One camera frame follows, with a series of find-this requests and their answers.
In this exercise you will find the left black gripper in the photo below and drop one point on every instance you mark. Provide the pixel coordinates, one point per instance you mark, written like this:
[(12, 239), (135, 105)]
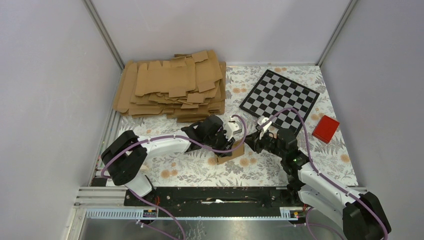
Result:
[(227, 143)]

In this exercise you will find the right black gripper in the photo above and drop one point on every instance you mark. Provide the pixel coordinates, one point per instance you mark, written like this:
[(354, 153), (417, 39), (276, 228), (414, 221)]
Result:
[(254, 141)]

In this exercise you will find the brown cardboard box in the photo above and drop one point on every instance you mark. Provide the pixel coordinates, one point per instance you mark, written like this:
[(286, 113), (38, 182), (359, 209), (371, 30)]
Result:
[(238, 150)]

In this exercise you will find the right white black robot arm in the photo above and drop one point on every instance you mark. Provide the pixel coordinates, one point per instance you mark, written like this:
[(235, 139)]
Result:
[(359, 215)]

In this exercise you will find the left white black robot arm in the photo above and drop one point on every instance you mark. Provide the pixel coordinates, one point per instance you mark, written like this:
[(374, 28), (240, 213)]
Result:
[(124, 158)]

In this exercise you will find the red box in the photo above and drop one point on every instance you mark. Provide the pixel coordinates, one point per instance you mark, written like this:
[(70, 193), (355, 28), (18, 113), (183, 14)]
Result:
[(326, 129)]

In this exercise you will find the stack of flat cardboard boxes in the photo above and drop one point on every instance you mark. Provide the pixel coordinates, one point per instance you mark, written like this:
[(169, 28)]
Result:
[(187, 87)]

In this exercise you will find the black white checkerboard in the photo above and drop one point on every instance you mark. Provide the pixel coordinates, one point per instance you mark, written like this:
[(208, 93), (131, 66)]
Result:
[(271, 92)]

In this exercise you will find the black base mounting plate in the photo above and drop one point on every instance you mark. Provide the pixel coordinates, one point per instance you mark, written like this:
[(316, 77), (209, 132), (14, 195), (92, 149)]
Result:
[(225, 199)]

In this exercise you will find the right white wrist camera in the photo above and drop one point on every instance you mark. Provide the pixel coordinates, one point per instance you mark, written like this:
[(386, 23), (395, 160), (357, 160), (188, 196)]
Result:
[(263, 124)]

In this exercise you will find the slotted grey cable duct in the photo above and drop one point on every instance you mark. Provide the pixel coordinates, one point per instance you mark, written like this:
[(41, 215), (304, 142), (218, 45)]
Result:
[(153, 214)]

